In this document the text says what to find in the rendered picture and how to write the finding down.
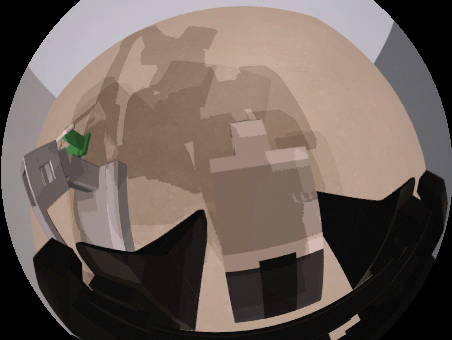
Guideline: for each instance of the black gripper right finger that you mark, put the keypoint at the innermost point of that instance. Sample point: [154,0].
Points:
[356,229]

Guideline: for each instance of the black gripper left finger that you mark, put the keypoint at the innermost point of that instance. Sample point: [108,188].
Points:
[168,271]

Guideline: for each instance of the tan pin with red cap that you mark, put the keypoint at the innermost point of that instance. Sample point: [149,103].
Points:
[66,131]

